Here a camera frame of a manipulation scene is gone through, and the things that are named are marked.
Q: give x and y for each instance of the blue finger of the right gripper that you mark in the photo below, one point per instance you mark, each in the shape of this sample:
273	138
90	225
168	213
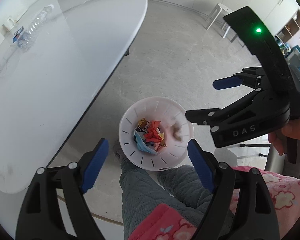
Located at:
227	82
204	117

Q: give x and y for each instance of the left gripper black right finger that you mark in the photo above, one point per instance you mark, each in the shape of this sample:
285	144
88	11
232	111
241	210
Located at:
202	164

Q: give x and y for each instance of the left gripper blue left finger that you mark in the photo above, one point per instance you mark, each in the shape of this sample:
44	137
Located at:
91	164

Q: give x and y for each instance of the clear plastic snack bag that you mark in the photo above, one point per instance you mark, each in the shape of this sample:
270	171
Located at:
174	128

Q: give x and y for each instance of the blue face mask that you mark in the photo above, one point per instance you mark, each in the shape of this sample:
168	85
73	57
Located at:
141	144

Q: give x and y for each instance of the red paper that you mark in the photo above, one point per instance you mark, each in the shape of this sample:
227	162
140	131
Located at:
153	133

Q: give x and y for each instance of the brown snack wrapper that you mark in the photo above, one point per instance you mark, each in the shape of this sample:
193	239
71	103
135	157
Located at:
143	124

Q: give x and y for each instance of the clear plastic water bottle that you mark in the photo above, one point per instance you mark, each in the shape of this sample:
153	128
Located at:
29	35

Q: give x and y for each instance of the blue crushed milk carton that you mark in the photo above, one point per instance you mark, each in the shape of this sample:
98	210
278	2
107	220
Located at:
17	34

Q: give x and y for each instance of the white trash bin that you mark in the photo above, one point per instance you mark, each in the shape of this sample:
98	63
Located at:
170	153

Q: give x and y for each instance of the person's right hand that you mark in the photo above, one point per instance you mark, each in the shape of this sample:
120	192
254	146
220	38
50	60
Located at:
291	130

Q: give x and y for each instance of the grey step stool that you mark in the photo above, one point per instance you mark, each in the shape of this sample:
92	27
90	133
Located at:
236	38

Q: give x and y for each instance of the grey quilted trouser leg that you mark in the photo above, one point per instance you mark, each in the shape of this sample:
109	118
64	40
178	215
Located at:
171	206

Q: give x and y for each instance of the white step stool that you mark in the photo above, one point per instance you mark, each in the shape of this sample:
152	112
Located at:
217	12

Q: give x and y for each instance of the white mug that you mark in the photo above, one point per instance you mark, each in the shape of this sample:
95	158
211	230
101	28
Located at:
9	24

